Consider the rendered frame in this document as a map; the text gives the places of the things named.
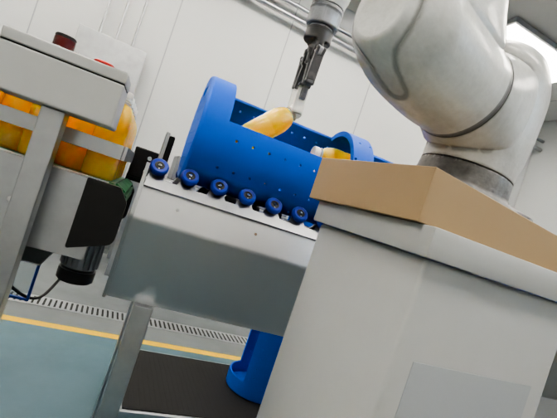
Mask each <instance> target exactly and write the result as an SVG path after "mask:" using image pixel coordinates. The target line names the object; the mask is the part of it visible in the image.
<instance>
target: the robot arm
mask: <svg viewBox="0 0 557 418"><path fill-rule="evenodd" d="M350 1H351V0H312V4H311V7H310V10H309V13H308V17H307V20H306V25H307V29H306V31H305V34H304V37H303V40H304V41H305V42H306V43H307V44H308V48H307V49H305V51H304V53H303V56H301V57H300V62H299V65H298V70H297V73H296V75H295V78H294V82H293V86H292V89H293V92H292V94H291V97H290V100H289V102H288V106H291V105H293V106H292V108H291V111H292V112H294V113H296V114H300V115H301V114H302V112H303V108H304V105H305V103H306V100H307V97H308V92H309V89H310V88H311V85H314V82H315V79H316V77H317V73H318V71H319V68H320V65H321V63H322V58H323V57H324V54H325V52H326V51H327V49H328V48H329V47H330V45H331V43H332V38H333V36H334V35H335V34H336V33H337V31H338V28H339V26H340V23H341V20H342V17H343V13H344V11H345V10H346V8H347V7H348V5H349V3H350ZM508 4H509V0H361V2H360V5H359V7H358V8H357V11H356V15H355V19H354V22H353V26H352V34H351V35H352V42H353V46H354V50H355V53H356V57H357V60H358V62H359V64H360V66H361V69H362V70H363V72H364V74H365V76H366V78H367V79H368V80H369V82H370V83H371V84H372V85H373V87H374V88H375V89H376V90H377V91H378V92H379V94H380V95H381V96H382V97H383V98H384V99H385V100H386V101H387V102H389V103H390V104H391V105H392V106H393V107H394V108H395V109H396V110H397V111H399V112H400V113H401V114H402V115H403V116H404V117H405V118H407V119H408V120H410V121H411V122H413V123H414V124H416V125H418V126H419V127H420V129H421V131H422V134H423V136H424V139H425V140H426V141H427V142H426V144H425V147H424V151H423V153H422V156H421V158H420V160H419V162H418V163H417V165H419V166H430V167H437V168H439V169H441V170H443V171H445V172H446V173H448V174H450V175H451V176H453V177H455V178H456V179H458V180H460V181H462V182H464V183H466V184H467V185H469V186H470V187H473V188H475V189H476V190H478V191H479V192H481V193H483V194H485V195H487V196H488V197H490V198H492V199H493V200H495V201H497V202H499V203H501V204H502V205H504V206H505V207H508V208H510V209H511V210H513V211H515V212H516V213H518V214H520V215H522V216H523V217H525V218H527V219H529V220H530V221H533V220H532V218H530V217H528V216H527V215H525V214H523V213H522V212H520V211H517V210H516V209H515V208H513V207H511V206H509V202H508V201H509V198H510V195H511V191H512V188H513V186H514V184H515V182H516V179H517V178H518V176H519V174H520V173H521V170H522V169H523V167H524V166H525V164H526V161H527V159H528V157H529V156H530V153H531V150H532V149H533V147H534V145H535V141H536V140H537V137H538V135H539V132H540V129H541V127H542V124H543V122H544V120H545V116H546V113H547V110H548V108H549V105H550V98H551V91H552V88H551V75H550V68H549V65H548V62H547V60H546V59H545V58H544V56H543V55H542V54H541V53H540V52H538V51H537V50H536V49H535V48H534V47H533V46H530V45H528V44H526V43H524V42H521V41H514V40H508V39H506V23H507V13H508Z"/></svg>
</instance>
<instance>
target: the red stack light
mask: <svg viewBox="0 0 557 418"><path fill-rule="evenodd" d="M52 43H54V44H56V45H59V46H61V47H63V48H65V49H67V50H70V51H75V46H76V44H75V43H74V42H73V41H72V40H70V39H68V38H66V37H64V36H60V35H54V38H53V41H52Z"/></svg>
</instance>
